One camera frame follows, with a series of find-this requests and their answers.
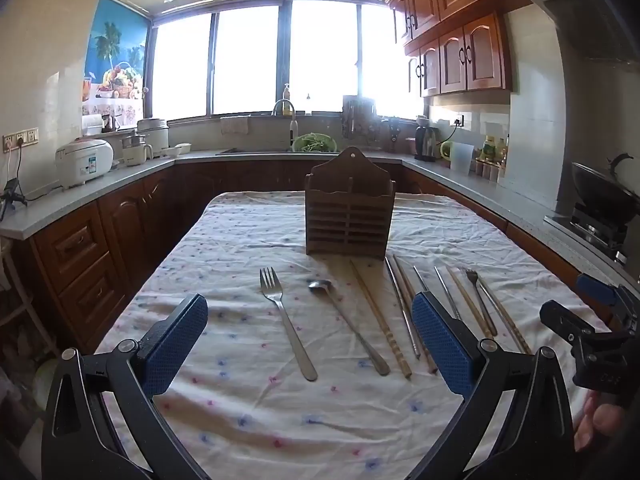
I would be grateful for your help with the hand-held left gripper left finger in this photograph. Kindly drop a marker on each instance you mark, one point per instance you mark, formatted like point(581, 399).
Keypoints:
point(175, 345)

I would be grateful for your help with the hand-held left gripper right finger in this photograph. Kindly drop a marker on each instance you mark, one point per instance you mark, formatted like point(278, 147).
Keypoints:
point(440, 345)

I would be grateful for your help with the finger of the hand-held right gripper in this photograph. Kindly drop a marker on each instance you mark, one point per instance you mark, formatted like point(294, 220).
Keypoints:
point(595, 289)
point(565, 320)

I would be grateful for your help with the metal chopstick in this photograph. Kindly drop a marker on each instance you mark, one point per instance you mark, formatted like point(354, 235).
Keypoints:
point(447, 292)
point(402, 310)
point(420, 279)

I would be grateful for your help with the small metal fork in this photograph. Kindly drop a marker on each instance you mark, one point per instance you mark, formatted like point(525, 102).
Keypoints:
point(482, 300)

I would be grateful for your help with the ridged bamboo chopstick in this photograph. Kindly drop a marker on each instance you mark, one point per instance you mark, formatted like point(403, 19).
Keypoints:
point(380, 320)

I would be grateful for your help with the metal spoon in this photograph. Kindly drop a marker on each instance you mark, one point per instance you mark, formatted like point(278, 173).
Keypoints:
point(352, 327)

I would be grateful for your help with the large metal fork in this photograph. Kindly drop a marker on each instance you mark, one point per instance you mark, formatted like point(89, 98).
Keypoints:
point(290, 325)

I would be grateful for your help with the wooden slatted utensil holder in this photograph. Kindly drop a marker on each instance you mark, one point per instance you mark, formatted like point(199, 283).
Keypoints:
point(350, 210)

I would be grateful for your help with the dish rack with utensils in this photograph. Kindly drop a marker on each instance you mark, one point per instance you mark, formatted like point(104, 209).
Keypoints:
point(360, 120)

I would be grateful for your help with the person's right hand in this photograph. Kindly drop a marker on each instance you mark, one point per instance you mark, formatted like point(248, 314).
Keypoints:
point(597, 420)

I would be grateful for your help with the gas stove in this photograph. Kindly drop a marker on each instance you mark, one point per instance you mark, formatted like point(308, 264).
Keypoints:
point(595, 232)

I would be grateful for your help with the white floral tablecloth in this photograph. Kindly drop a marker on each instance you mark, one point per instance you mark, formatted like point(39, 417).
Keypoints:
point(250, 410)

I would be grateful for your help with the black wok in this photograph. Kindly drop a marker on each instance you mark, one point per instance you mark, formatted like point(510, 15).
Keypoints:
point(597, 187)

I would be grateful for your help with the wooden lower cabinets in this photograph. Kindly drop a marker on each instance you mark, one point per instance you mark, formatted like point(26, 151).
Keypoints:
point(80, 260)

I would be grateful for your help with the wooden cabinets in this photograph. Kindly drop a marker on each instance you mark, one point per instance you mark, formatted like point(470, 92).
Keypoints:
point(465, 20)
point(80, 260)

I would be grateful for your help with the group of condiment bottles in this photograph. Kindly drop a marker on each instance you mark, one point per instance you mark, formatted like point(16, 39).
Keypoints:
point(492, 157)

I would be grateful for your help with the grey countertop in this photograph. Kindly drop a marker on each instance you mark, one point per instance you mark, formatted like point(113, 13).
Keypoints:
point(50, 210)

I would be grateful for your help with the clear plastic pitcher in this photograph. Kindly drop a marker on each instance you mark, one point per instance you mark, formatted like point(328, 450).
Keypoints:
point(461, 159)

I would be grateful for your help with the green cup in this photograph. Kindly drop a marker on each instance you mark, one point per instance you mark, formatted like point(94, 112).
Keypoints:
point(445, 151)

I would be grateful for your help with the white bowl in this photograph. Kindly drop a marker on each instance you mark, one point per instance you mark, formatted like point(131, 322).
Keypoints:
point(182, 150)

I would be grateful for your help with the small white electric pot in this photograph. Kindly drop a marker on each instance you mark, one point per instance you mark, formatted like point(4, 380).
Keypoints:
point(134, 152)

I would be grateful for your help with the steel electric kettle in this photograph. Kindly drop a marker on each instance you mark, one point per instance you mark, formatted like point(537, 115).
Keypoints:
point(426, 144)

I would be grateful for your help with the white rice cooker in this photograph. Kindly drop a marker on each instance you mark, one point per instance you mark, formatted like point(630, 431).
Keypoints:
point(82, 162)

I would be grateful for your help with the kitchen sink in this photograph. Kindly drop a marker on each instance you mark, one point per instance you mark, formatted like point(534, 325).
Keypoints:
point(250, 150)

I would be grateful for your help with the grey white electric cooker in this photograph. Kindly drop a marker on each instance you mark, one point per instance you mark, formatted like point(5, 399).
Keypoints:
point(154, 135)

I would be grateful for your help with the knife and scissors stand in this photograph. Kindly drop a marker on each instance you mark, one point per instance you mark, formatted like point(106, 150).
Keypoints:
point(395, 135)

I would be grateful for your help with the phone on small tripod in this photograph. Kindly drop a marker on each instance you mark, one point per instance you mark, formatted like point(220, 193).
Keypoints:
point(11, 192)

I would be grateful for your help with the white dish cloth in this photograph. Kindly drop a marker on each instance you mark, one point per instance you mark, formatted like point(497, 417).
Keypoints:
point(235, 125)

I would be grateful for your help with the green colander with vegetables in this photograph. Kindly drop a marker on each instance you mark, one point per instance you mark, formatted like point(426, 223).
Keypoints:
point(314, 143)

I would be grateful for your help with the chrome kitchen faucet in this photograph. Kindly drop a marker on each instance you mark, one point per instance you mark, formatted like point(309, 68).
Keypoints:
point(290, 115)

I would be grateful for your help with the yellow soap bottle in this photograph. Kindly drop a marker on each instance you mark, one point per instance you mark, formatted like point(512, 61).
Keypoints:
point(286, 94)

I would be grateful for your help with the range hood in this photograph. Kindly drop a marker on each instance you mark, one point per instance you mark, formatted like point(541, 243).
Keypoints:
point(585, 5)

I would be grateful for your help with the beach and fruit window blind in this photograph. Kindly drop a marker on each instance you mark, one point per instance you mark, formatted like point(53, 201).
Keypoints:
point(117, 60)

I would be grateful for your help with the wooden upper cabinets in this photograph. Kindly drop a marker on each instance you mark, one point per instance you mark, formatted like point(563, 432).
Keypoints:
point(465, 20)

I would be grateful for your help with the kitchen window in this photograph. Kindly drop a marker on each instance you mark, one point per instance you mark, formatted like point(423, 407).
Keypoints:
point(320, 55)

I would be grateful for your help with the wall socket with plug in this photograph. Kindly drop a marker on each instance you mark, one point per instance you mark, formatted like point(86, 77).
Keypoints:
point(457, 120)

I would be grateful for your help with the beige wall outlet strip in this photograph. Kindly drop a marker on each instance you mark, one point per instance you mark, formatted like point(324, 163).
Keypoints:
point(20, 139)

